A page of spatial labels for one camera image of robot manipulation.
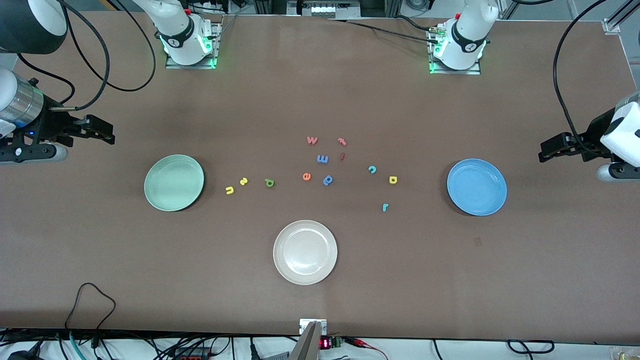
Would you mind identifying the green plate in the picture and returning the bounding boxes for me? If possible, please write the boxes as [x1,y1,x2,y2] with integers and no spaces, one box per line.
[144,154,205,212]

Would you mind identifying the thin black looped cable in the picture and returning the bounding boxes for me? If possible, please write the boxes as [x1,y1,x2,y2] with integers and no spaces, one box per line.
[65,282,117,346]

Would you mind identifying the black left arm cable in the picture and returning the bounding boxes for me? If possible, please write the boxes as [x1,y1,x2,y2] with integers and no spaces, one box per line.
[552,0,640,156]

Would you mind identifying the black cable to arm base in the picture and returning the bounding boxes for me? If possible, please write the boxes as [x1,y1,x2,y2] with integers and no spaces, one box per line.
[325,16,441,44]

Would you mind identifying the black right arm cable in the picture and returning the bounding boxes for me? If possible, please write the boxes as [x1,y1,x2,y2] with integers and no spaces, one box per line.
[17,0,157,112]

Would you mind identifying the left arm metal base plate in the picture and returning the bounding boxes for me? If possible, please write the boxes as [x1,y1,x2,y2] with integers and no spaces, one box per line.
[428,25,482,76]

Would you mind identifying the white plate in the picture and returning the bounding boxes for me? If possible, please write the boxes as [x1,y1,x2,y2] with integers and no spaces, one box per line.
[273,220,338,286]

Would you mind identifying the blue plate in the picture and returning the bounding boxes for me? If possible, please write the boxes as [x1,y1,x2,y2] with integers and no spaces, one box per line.
[446,158,508,217]

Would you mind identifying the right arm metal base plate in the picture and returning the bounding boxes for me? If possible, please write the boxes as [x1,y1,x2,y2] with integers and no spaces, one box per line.
[165,20,222,70]

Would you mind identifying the grey electrical box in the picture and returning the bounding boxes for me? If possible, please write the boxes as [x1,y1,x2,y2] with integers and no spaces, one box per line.
[287,0,361,18]

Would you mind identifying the black coiled cable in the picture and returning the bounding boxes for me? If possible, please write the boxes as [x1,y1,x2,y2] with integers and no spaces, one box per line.
[507,340,555,355]

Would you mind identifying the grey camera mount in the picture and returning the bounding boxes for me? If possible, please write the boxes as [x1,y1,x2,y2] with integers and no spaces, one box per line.
[289,319,328,360]

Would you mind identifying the red clip leads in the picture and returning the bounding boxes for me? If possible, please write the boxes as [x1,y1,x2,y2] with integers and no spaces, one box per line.
[345,337,388,360]

